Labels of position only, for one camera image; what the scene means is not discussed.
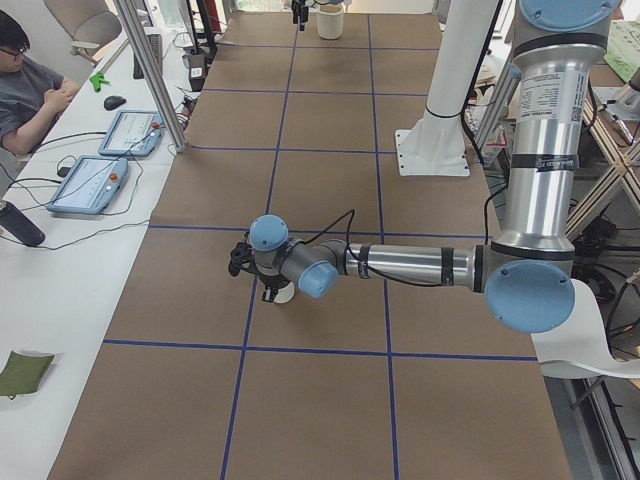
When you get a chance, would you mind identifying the far blue teach pendant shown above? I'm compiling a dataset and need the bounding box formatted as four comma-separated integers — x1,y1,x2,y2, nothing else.
98,110,163,157

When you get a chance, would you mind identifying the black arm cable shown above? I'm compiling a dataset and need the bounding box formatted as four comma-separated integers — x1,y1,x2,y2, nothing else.
279,208,494,288

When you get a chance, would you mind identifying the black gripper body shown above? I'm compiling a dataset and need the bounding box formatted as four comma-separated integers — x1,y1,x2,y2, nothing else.
254,264,291,290
291,0,310,10

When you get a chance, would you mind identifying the black computer mouse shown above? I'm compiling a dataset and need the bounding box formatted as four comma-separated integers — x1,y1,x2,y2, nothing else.
103,95,127,111

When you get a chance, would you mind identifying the green plastic clip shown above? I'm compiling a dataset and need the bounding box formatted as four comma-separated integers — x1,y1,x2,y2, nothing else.
89,71,110,93

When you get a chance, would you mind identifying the near blue teach pendant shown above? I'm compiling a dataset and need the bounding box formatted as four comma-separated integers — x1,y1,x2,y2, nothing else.
46,156,129,215

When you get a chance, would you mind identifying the white camera mast pedestal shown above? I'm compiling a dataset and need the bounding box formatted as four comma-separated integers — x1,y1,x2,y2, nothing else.
395,0,502,177

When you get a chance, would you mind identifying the green cloth pouch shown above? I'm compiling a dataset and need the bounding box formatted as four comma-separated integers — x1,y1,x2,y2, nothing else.
1,351,55,399

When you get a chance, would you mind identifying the black water bottle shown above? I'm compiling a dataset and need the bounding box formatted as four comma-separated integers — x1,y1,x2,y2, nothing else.
0,200,46,247

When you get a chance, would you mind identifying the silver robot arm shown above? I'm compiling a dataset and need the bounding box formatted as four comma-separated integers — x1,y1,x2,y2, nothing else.
229,1,616,333

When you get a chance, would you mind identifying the blue teach pendant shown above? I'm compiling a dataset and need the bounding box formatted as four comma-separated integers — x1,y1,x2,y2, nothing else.
98,110,163,157
46,156,129,215

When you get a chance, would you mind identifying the white chair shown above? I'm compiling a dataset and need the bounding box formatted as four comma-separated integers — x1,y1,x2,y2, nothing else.
44,0,122,66

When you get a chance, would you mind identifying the aluminium frame post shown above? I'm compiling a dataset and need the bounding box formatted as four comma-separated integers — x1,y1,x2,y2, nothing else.
113,0,186,153

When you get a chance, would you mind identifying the seated person grey shirt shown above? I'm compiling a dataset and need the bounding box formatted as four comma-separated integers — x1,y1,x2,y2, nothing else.
1,12,80,157

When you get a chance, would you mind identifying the black keyboard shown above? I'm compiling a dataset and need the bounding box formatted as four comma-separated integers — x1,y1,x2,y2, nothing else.
132,32,164,80

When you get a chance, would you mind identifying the white plastic mug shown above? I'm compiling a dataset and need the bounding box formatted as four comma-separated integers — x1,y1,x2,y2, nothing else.
274,282,295,304

